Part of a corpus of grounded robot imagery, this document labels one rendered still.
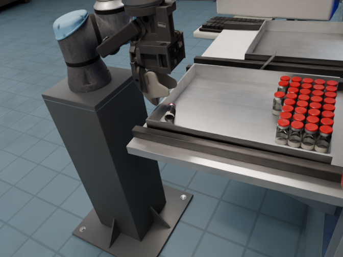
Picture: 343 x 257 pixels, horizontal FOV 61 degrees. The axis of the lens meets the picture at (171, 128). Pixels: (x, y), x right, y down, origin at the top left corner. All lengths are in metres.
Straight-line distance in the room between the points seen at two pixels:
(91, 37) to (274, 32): 0.59
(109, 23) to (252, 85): 0.49
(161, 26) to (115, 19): 0.46
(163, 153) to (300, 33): 0.65
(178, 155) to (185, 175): 1.16
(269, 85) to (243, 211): 0.92
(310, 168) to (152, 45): 0.33
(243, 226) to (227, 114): 0.94
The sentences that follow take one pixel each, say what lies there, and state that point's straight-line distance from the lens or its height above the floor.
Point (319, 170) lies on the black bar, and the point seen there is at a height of 0.90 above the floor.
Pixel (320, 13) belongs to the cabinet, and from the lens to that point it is 1.38.
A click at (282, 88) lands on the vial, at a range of 0.66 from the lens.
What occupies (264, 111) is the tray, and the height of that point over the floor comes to 0.88.
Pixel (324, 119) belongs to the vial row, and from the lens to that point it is 0.57.
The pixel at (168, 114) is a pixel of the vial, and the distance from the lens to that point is 0.62.
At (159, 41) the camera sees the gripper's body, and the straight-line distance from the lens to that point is 0.53.
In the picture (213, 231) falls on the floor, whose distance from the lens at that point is 1.49.
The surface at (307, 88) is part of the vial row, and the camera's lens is 0.65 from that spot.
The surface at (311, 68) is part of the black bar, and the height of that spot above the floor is 0.90.
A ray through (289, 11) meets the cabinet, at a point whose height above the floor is 0.83.
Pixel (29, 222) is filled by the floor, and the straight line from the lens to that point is 1.82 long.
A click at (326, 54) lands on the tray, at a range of 0.91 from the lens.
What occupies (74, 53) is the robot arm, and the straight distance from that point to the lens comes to 0.99.
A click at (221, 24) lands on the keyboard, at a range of 1.31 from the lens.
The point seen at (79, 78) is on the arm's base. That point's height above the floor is 0.84.
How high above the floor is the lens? 1.26
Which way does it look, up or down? 38 degrees down
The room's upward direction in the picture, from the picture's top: 9 degrees counter-clockwise
